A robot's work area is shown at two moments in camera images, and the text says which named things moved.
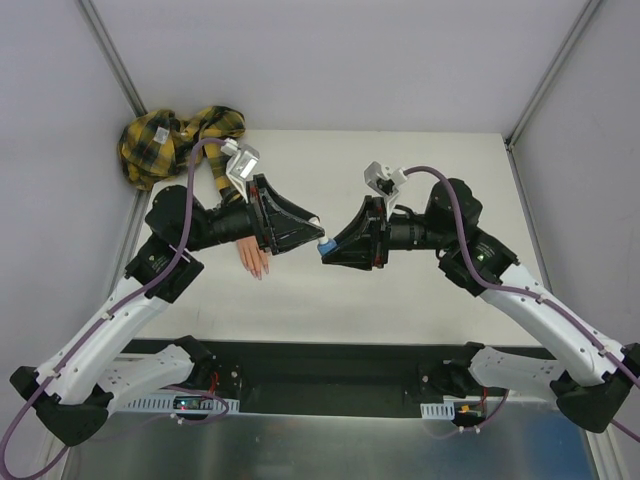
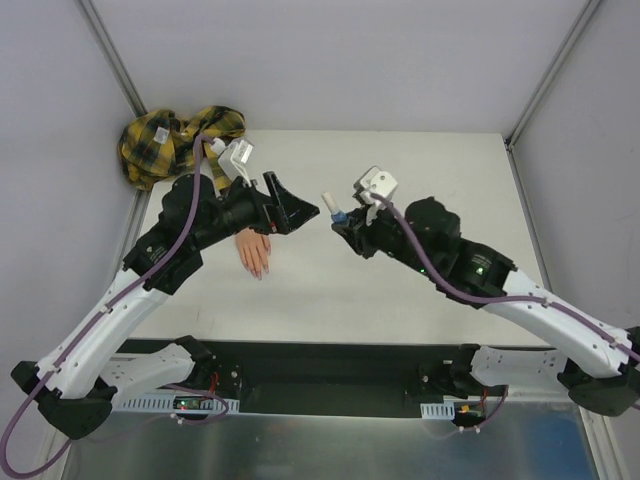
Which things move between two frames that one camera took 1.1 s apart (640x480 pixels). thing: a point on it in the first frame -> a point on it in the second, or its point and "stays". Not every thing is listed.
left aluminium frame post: x=103 y=40 stays
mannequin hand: x=253 y=258 stays
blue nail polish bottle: x=326 y=246 -> x=340 y=218
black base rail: x=325 y=377 stays
